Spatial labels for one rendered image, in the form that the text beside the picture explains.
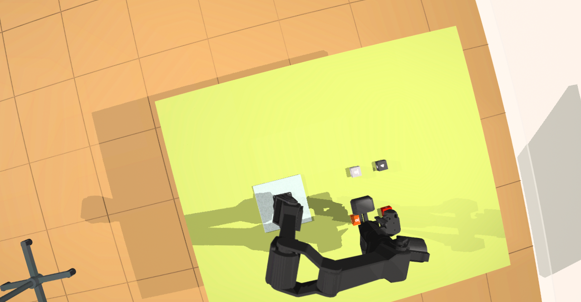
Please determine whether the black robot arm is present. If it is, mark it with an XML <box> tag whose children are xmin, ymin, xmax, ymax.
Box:
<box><xmin>265</xmin><ymin>192</ymin><xmax>430</xmax><ymax>297</ymax></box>

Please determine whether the red block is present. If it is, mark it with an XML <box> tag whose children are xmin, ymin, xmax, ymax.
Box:
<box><xmin>381</xmin><ymin>205</ymin><xmax>392</xmax><ymax>216</ymax></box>

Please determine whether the orange digit block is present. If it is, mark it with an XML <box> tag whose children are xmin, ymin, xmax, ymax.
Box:
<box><xmin>350</xmin><ymin>214</ymin><xmax>361</xmax><ymax>226</ymax></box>

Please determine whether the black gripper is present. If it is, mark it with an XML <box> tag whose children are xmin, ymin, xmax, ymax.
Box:
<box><xmin>350</xmin><ymin>195</ymin><xmax>385</xmax><ymax>254</ymax></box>

